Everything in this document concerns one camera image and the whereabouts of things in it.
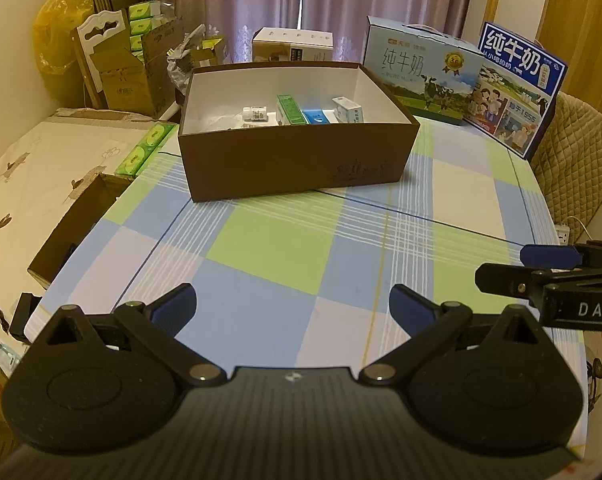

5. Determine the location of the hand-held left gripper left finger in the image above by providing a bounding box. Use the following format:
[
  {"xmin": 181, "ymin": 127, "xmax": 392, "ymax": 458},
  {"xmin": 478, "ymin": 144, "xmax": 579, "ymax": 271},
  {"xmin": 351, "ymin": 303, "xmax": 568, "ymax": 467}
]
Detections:
[{"xmin": 46, "ymin": 282, "xmax": 227, "ymax": 387}]

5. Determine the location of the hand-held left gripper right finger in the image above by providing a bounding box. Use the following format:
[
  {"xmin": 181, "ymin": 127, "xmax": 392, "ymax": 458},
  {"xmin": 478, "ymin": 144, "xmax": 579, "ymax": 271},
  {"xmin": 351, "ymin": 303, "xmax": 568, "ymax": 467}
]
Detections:
[{"xmin": 358, "ymin": 284, "xmax": 542, "ymax": 387}]

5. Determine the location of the white carved chair back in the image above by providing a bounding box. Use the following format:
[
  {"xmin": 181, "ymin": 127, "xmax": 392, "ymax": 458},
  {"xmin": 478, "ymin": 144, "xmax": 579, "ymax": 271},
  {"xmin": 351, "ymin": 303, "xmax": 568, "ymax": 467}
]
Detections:
[{"xmin": 76, "ymin": 10, "xmax": 129, "ymax": 108}]

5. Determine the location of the open brown shipping carton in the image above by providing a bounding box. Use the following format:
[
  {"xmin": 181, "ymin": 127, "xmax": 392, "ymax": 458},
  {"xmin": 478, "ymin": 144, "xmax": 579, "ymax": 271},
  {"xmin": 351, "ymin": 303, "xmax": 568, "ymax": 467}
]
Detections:
[{"xmin": 74, "ymin": 15, "xmax": 184, "ymax": 118}]

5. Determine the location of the green tissue bundle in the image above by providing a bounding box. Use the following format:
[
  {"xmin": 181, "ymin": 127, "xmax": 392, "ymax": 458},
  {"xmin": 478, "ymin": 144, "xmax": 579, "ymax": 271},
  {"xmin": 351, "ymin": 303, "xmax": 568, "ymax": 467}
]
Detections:
[{"xmin": 116, "ymin": 122, "xmax": 179, "ymax": 178}]

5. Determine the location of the white and brown carton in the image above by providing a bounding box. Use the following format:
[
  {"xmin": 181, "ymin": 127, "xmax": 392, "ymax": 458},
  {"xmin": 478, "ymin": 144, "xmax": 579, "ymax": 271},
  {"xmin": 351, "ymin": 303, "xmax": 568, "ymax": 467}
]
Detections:
[{"xmin": 252, "ymin": 26, "xmax": 333, "ymax": 64}]

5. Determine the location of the brown box lid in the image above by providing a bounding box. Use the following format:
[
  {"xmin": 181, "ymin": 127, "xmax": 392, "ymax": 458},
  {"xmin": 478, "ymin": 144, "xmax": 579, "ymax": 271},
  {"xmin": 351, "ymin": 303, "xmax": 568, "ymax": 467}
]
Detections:
[{"xmin": 28, "ymin": 172, "xmax": 132, "ymax": 288}]

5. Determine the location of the green medicine box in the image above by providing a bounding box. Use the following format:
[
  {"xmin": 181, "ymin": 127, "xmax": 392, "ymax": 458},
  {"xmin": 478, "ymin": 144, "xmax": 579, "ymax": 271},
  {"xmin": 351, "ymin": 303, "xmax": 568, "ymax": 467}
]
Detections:
[{"xmin": 275, "ymin": 93, "xmax": 306, "ymax": 126}]

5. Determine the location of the dark blue milk carton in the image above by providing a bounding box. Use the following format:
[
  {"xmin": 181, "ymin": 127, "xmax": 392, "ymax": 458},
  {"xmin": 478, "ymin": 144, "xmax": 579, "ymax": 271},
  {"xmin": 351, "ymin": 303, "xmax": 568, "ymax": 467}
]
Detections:
[{"xmin": 463, "ymin": 21, "xmax": 568, "ymax": 161}]

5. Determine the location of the wooden wardrobe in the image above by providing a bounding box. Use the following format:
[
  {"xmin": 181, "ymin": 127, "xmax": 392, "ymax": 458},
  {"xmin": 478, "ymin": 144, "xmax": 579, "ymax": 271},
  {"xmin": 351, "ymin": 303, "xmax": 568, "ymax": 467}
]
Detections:
[{"xmin": 536, "ymin": 0, "xmax": 602, "ymax": 111}]

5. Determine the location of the quilted brown chair cover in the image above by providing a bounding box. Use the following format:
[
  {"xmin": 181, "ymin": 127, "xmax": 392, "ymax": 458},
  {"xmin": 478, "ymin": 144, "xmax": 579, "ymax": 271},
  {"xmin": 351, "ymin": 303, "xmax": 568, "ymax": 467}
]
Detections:
[{"xmin": 528, "ymin": 92, "xmax": 602, "ymax": 233}]

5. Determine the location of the white cable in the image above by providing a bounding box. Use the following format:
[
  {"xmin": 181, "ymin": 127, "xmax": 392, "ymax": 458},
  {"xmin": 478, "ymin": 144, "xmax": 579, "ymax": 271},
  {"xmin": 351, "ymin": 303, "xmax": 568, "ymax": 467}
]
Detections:
[{"xmin": 563, "ymin": 216, "xmax": 594, "ymax": 241}]

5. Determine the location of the trash bin with bag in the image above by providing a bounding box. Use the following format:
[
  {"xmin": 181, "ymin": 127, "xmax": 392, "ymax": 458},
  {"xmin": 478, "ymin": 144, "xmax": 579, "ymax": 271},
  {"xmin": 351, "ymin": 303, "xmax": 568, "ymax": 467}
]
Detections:
[{"xmin": 166, "ymin": 24, "xmax": 229, "ymax": 93}]

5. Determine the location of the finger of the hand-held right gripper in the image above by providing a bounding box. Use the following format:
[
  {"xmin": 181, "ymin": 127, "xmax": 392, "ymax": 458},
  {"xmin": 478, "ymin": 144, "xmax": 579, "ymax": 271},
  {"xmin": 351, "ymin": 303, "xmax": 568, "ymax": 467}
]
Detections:
[
  {"xmin": 520, "ymin": 240, "xmax": 602, "ymax": 272},
  {"xmin": 474, "ymin": 262, "xmax": 552, "ymax": 307}
]

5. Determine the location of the brown cardboard box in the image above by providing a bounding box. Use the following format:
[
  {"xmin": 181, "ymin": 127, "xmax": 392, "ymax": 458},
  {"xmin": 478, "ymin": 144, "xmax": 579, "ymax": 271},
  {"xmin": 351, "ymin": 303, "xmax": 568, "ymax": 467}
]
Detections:
[{"xmin": 177, "ymin": 61, "xmax": 421, "ymax": 202}]

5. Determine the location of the light blue milk carton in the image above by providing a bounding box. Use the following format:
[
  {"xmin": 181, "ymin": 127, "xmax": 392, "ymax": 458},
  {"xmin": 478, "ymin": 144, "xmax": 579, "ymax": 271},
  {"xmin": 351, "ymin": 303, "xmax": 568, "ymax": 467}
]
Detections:
[{"xmin": 363, "ymin": 16, "xmax": 483, "ymax": 127}]

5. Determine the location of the stack of green tissue packs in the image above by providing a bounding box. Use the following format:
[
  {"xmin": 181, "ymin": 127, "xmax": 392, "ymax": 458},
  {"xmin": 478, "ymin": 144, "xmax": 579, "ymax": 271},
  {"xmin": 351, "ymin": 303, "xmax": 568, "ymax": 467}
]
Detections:
[{"xmin": 128, "ymin": 1, "xmax": 174, "ymax": 58}]

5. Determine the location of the yellow plastic bag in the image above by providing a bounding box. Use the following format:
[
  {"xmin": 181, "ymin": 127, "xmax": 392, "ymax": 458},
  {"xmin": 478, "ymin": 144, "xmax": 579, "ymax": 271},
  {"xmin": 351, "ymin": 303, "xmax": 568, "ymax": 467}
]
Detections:
[{"xmin": 34, "ymin": 0, "xmax": 102, "ymax": 106}]

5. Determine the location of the checked tablecloth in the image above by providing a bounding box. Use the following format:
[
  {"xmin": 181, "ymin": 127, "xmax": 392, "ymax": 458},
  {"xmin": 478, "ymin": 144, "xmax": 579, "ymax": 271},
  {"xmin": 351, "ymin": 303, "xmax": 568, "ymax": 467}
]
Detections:
[{"xmin": 24, "ymin": 115, "xmax": 589, "ymax": 446}]

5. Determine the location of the white medicine box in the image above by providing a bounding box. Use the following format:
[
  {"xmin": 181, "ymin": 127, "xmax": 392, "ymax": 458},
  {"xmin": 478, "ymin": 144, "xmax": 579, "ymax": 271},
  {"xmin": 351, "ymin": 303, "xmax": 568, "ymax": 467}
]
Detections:
[{"xmin": 331, "ymin": 96, "xmax": 364, "ymax": 124}]

